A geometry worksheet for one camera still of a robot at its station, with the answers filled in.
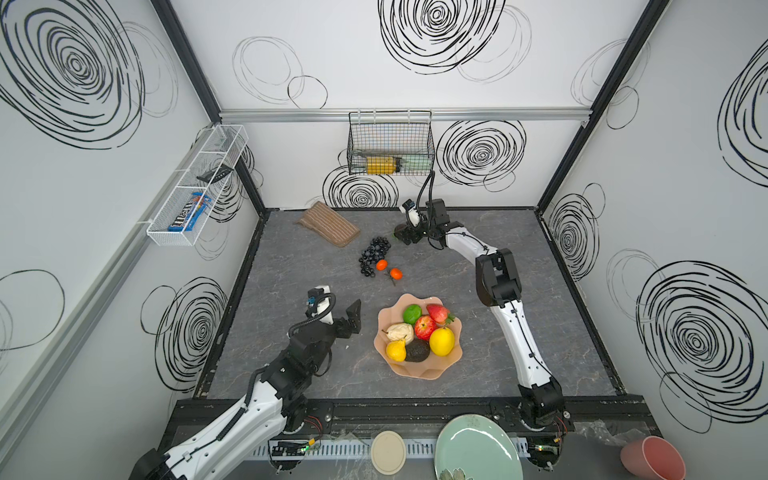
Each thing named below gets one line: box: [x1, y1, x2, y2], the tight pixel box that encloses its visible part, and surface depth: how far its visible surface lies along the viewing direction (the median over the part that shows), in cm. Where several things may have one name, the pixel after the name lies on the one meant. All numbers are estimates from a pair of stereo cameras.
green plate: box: [434, 413, 524, 480], surface depth 70 cm
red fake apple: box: [414, 315, 437, 341], surface depth 84 cm
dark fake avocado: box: [405, 338, 431, 363], surface depth 81 cm
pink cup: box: [620, 436, 687, 480], surface depth 62 cm
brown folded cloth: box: [298, 201, 361, 247], surface depth 118 cm
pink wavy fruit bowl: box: [374, 293, 463, 380], surface depth 82 cm
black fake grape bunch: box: [358, 236, 391, 278], surface depth 104 cm
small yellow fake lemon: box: [386, 340, 407, 362], surface depth 80 cm
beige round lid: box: [370, 430, 407, 476], surface depth 65 cm
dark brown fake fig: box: [394, 224, 409, 242], surface depth 104 cm
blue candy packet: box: [167, 192, 212, 232], surface depth 72 cm
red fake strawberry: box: [426, 304, 455, 325], surface depth 85 cm
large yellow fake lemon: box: [429, 327, 455, 357], surface depth 81 cm
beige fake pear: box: [386, 322, 414, 345], surface depth 83 cm
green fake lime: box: [402, 304, 423, 326], surface depth 88 cm
